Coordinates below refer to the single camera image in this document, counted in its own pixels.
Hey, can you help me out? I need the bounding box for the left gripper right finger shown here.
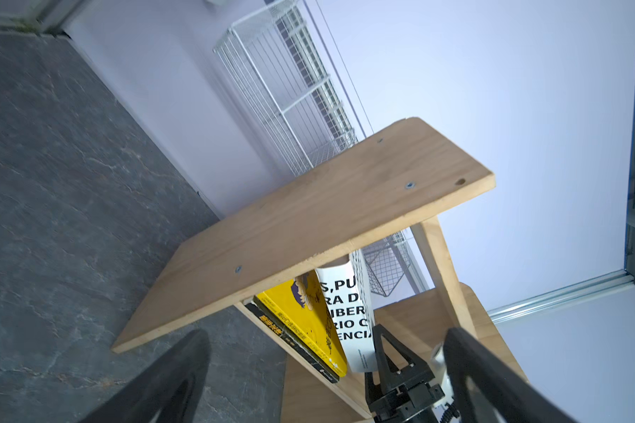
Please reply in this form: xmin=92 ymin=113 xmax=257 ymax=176
xmin=444 ymin=328 xmax=573 ymax=422

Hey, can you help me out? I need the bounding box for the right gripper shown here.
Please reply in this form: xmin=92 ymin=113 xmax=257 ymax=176
xmin=364 ymin=324 xmax=455 ymax=422

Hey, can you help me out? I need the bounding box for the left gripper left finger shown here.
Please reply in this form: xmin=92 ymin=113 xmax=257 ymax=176
xmin=82 ymin=330 xmax=211 ymax=423

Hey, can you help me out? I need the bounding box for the white book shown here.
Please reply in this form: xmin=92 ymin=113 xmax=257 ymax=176
xmin=316 ymin=250 xmax=377 ymax=373

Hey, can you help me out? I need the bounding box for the black book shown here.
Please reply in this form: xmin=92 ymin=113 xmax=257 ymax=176
xmin=244 ymin=301 xmax=340 ymax=384

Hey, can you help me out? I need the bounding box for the yellow book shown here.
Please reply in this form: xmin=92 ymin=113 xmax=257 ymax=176
xmin=254 ymin=271 xmax=347 ymax=378

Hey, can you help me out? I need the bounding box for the wooden two-tier shelf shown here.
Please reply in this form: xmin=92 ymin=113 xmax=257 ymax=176
xmin=110 ymin=117 xmax=530 ymax=423

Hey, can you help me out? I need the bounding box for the white wire rack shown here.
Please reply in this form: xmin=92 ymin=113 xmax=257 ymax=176
xmin=212 ymin=0 xmax=430 ymax=297

